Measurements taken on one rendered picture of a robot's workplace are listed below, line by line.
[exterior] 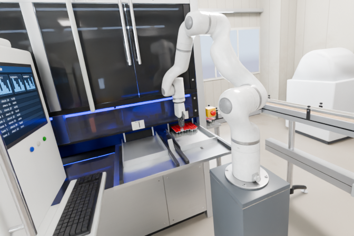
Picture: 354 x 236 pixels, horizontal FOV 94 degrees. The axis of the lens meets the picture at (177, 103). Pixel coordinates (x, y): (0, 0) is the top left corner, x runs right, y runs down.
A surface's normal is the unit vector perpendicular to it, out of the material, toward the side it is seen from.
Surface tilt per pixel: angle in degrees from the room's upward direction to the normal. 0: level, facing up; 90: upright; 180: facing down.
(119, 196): 90
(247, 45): 90
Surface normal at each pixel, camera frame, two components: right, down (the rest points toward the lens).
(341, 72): 0.24, 0.00
